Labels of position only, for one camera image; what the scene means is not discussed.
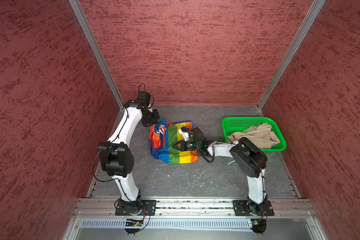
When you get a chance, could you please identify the white perforated vent strip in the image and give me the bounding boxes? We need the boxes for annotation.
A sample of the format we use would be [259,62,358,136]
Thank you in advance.
[81,219,252,231]

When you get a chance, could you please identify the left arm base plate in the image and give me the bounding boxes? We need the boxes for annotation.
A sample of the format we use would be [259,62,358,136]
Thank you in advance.
[115,200,157,217]

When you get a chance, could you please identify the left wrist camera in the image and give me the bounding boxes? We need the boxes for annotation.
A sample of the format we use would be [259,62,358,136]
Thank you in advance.
[137,91,151,104]

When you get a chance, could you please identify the left base connector board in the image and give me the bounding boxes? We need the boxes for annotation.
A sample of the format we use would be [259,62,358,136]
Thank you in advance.
[125,219,145,228]

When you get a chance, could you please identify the rainbow striped shorts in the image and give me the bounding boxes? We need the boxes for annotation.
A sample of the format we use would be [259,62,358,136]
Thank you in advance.
[149,119,199,165]

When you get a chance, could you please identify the green plastic basket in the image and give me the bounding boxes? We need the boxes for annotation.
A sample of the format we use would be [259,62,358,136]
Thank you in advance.
[222,117,287,152]

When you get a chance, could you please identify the aluminium front rail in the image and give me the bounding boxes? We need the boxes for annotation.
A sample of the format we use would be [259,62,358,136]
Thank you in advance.
[73,197,317,219]

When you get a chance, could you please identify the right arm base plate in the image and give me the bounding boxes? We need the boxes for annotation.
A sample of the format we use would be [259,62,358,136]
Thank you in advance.
[233,200,275,217]

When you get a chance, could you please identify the beige shorts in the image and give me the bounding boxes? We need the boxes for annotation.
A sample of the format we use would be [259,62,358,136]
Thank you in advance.
[228,123,281,149]

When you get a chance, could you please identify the right aluminium corner post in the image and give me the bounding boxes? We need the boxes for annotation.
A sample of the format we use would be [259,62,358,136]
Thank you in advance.
[257,0,326,113]

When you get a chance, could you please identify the right base connector board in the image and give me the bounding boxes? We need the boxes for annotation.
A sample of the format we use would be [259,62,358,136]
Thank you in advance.
[251,219,267,234]

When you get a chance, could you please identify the left aluminium corner post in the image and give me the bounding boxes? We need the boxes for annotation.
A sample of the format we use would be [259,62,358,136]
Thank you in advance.
[69,0,124,109]

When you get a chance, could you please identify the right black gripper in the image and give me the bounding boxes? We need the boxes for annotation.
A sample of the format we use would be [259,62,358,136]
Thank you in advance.
[172,140,200,152]

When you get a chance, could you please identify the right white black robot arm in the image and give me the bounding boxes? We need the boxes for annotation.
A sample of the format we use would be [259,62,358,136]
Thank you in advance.
[173,127,268,216]

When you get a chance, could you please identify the aluminium corner post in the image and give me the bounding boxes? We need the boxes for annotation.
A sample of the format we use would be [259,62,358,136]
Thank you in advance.
[69,0,124,109]
[257,0,326,113]

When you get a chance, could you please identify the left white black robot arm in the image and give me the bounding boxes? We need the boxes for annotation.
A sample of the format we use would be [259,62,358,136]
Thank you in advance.
[97,100,160,216]

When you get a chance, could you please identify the base connector board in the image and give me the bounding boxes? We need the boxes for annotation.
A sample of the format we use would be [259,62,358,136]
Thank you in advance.
[125,219,145,228]
[251,219,267,234]

